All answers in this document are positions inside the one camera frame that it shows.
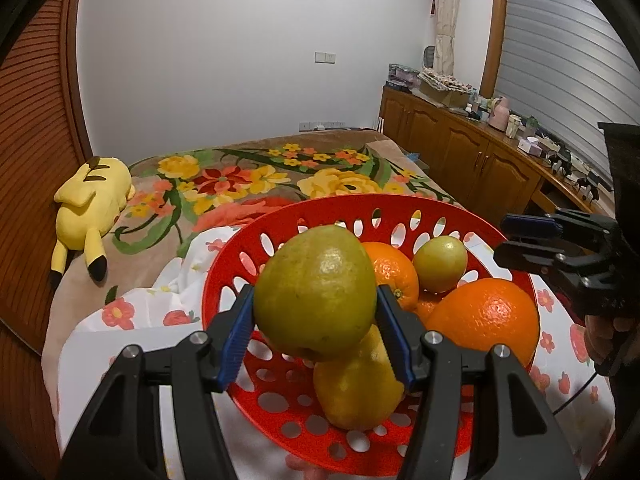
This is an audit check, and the wooden cabinet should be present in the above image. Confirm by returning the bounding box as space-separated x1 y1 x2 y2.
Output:
378 86 621 221

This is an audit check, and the cardboard box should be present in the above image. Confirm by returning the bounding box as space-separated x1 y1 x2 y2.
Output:
419 82 473 108

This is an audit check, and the thin black cable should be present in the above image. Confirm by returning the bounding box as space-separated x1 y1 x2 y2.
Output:
550 372 601 417

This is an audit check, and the white flower-print cloth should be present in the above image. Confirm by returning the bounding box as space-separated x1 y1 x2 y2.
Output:
55 225 618 480

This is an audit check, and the floral blanket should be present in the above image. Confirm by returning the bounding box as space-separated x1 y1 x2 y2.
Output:
42 132 466 376

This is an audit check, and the yellow plush toy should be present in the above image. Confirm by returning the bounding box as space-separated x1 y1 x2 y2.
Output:
50 155 137 291

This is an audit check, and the small green lime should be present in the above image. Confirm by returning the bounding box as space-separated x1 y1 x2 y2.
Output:
412 236 468 293

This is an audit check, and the patterned cloth stack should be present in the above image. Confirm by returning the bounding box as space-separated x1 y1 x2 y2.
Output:
417 67 476 93

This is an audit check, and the yellow lemon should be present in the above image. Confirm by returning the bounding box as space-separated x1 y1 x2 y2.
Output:
312 325 406 431

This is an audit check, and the person's right hand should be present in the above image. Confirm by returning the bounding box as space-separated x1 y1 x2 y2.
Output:
585 315 640 377

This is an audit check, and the black device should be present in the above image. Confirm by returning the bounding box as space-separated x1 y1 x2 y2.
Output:
570 172 613 204

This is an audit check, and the wooden window frame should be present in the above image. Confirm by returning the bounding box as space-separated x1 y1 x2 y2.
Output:
481 0 508 100

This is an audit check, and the pink kettle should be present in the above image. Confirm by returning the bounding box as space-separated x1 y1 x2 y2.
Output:
488 96 512 131

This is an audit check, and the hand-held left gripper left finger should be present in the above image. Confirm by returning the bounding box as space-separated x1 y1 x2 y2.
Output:
57 284 257 480

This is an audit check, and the green pear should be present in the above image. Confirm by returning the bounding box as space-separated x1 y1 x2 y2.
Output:
253 225 378 363

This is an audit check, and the purple patterned box stack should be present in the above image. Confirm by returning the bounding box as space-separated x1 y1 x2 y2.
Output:
386 63 422 92

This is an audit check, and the wooden slatted wardrobe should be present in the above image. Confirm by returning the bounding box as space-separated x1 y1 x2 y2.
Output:
0 0 94 356

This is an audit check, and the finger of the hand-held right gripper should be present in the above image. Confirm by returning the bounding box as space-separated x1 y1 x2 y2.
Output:
492 240 576 281
500 212 563 237

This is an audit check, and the large orange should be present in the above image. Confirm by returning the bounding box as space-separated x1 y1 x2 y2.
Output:
425 277 541 368

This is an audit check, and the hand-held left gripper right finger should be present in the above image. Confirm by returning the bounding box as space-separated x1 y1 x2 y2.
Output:
375 285 583 480

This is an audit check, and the beige curtain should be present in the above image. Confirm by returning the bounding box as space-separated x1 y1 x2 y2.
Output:
432 0 462 78

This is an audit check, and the red perforated plastic basket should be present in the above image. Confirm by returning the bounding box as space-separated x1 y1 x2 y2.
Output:
201 195 543 477

